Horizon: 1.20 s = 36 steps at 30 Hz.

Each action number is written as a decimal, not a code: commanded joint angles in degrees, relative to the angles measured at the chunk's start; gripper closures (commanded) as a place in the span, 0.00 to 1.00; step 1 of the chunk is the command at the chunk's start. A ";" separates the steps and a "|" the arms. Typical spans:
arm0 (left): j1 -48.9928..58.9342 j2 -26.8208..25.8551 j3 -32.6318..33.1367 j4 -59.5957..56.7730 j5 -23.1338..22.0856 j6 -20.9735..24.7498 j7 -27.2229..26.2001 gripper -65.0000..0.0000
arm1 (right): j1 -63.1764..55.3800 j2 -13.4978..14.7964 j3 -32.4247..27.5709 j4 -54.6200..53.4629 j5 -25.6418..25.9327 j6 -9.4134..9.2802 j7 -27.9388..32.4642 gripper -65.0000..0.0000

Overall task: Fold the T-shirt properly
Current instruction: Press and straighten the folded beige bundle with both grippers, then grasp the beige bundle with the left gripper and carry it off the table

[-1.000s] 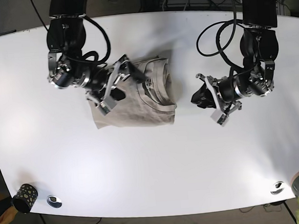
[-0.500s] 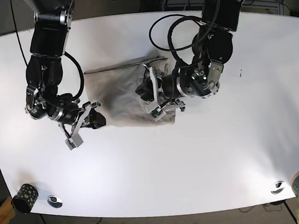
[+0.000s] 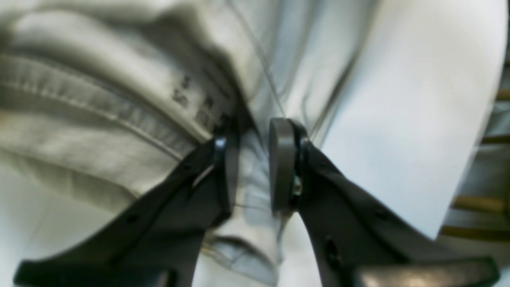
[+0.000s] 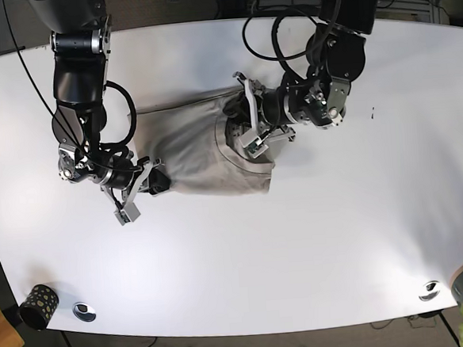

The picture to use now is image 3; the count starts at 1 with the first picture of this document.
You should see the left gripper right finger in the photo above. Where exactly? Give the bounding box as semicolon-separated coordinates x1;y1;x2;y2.
269;118;498;287

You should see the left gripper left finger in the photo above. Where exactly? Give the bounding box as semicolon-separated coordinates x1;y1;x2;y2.
14;136;240;287

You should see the cream white T-shirt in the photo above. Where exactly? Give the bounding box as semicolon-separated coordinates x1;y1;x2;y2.
1;0;508;286

